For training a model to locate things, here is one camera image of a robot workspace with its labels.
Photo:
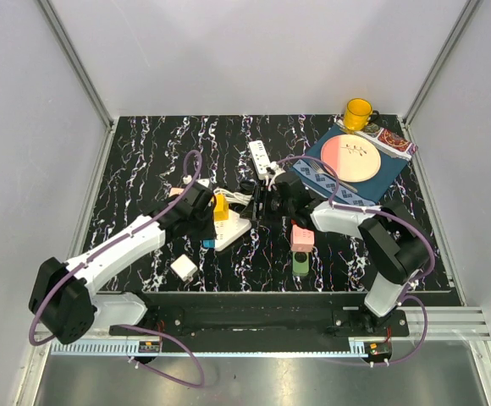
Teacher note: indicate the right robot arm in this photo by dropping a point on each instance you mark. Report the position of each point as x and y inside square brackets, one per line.
[396, 244]

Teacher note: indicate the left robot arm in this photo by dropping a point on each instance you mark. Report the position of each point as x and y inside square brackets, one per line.
[66, 297]

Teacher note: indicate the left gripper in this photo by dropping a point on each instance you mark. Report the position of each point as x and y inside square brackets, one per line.
[209, 233]

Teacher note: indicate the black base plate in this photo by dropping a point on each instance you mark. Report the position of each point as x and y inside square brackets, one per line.
[268, 322]

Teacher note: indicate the pink cube socket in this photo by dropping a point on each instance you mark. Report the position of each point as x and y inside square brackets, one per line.
[301, 239]

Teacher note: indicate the yellow mug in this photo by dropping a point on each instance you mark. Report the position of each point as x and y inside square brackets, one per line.
[359, 113]

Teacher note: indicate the yellow cube socket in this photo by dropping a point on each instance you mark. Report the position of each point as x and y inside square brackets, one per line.
[221, 209]

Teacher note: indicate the white rectangular power strip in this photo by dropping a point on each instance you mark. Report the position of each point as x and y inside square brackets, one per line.
[260, 158]

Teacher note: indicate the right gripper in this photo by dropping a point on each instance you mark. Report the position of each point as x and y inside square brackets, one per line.
[273, 192]

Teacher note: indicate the white cube charger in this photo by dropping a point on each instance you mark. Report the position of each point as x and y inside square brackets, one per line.
[184, 268]

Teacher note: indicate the white triangular power strip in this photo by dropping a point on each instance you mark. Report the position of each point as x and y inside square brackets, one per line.
[228, 231]

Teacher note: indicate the silver fork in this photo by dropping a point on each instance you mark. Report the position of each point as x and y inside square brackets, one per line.
[323, 170]

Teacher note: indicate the pink cream plate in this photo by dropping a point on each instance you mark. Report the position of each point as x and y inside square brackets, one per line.
[353, 158]

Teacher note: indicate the beige cube socket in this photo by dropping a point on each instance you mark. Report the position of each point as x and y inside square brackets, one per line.
[175, 191]

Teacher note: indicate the blue plug adapter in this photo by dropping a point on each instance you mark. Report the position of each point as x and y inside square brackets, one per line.
[209, 243]

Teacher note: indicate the green power strip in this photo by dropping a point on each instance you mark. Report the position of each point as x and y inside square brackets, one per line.
[301, 266]

